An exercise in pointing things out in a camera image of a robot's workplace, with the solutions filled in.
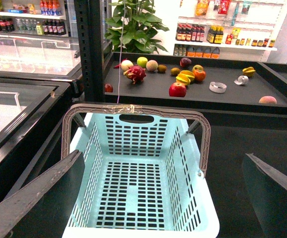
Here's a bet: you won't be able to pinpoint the light blue plastic basket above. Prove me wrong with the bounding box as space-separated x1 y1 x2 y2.
63 113 219 238

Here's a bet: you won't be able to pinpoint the pink dragon fruit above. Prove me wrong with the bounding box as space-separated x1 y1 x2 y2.
123 65 146 84

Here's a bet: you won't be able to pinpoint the small red apple left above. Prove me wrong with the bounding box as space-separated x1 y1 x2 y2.
104 83 114 93

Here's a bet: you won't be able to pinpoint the brown kiwi left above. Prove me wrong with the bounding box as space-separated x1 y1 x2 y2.
157 64 167 73

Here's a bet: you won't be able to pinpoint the brown kiwi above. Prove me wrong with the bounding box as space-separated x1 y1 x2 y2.
170 67 181 76
157 64 167 73

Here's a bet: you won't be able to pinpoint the white onion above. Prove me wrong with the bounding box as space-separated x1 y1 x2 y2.
120 59 134 72

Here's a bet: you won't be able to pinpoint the brown kiwi right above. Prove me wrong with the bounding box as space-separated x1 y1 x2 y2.
170 67 181 76

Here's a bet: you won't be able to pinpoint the green apple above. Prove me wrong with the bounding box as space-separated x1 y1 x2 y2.
137 57 148 68

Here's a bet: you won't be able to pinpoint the red chili pepper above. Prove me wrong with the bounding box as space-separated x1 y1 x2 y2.
114 58 128 68

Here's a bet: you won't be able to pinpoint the yellow star fruit front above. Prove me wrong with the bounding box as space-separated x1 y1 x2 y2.
176 70 195 86

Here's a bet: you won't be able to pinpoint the yellow star fruit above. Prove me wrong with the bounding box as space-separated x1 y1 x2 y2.
176 70 195 86
242 66 256 77

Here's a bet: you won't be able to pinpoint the dark red plum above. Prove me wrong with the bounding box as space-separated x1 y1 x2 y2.
179 57 192 68

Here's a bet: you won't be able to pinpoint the orange persimmon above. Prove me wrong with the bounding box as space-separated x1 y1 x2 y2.
193 69 206 82

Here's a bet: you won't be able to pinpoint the yellow red apple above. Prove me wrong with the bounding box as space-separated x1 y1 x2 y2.
192 64 204 71

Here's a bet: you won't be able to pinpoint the clear tape roll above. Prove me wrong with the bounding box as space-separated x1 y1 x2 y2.
209 81 227 94

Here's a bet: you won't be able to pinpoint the green potted plant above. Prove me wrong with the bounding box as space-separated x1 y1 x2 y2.
104 0 169 54

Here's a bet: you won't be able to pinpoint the black fruit display tray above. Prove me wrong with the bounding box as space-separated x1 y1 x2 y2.
104 53 287 115

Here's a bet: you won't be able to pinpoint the yellow star fruit right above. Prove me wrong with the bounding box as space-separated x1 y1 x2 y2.
242 66 256 77

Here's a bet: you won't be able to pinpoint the glass top freezer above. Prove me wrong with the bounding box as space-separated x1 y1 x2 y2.
0 33 83 202

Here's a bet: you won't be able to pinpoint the pink peach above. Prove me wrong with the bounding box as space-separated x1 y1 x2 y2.
259 96 277 104

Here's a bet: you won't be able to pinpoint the white product shelf right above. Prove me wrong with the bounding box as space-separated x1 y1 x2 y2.
169 0 287 62

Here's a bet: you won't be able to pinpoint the white drinks shelf left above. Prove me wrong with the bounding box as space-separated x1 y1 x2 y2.
0 0 68 36

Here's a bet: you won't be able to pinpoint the black metal rack post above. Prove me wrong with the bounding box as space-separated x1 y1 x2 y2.
74 0 104 102

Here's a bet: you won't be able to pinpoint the hanging thin cable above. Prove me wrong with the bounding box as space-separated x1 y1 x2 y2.
117 0 127 104

